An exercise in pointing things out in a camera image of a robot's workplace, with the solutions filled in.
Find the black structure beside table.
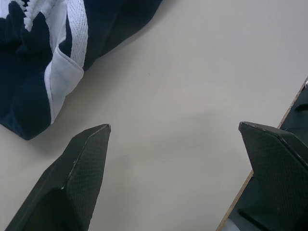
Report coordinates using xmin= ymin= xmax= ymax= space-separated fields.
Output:
xmin=227 ymin=85 xmax=308 ymax=231

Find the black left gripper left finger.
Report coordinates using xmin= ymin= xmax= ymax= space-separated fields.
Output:
xmin=4 ymin=124 xmax=112 ymax=231

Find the navy and white zip jacket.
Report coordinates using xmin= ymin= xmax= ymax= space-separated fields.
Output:
xmin=0 ymin=0 xmax=167 ymax=141

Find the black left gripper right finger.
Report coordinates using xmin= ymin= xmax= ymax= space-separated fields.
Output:
xmin=238 ymin=121 xmax=308 ymax=231

